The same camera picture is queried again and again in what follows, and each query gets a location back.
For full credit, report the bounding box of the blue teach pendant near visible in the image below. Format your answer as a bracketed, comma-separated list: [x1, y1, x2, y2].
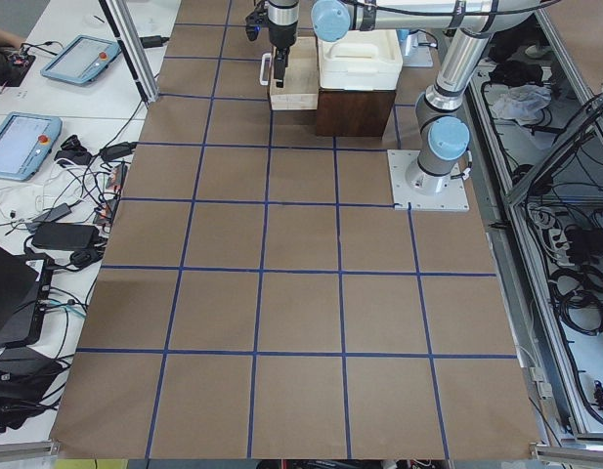
[0, 112, 63, 182]

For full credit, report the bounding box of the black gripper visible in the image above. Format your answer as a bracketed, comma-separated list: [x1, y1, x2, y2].
[267, 0, 299, 88]

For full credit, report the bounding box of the blue teach pendant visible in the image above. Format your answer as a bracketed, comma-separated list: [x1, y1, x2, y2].
[40, 35, 121, 86]
[0, 112, 63, 182]

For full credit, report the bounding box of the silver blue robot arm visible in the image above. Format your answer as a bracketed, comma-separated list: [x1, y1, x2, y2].
[311, 0, 549, 195]

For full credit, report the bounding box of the large black power brick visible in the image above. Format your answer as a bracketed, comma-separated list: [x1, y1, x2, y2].
[31, 223, 100, 251]

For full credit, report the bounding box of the aluminium frame post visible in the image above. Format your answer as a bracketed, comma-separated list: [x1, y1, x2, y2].
[99, 0, 159, 106]

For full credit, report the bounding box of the blue teach pendant far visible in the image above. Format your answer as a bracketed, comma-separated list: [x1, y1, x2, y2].
[40, 35, 121, 86]

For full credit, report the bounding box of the black power adapter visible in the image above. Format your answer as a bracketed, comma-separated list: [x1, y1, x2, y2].
[140, 35, 169, 49]

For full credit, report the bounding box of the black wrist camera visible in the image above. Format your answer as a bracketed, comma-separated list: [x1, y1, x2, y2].
[245, 4, 268, 42]

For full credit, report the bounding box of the white plastic tray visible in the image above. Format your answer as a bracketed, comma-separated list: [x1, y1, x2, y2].
[318, 29, 403, 91]

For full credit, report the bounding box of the crumpled white cloth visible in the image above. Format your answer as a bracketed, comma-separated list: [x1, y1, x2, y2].
[491, 84, 551, 124]

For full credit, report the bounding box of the dark brown wooden cabinet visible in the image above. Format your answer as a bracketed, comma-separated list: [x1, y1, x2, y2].
[316, 88, 397, 137]

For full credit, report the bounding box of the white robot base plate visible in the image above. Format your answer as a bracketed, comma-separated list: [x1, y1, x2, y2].
[387, 149, 469, 212]

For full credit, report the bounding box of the wooden drawer with white handle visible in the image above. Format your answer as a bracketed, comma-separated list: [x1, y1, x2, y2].
[259, 36, 319, 111]

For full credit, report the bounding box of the black laptop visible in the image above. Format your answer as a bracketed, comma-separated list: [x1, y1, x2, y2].
[0, 246, 55, 348]

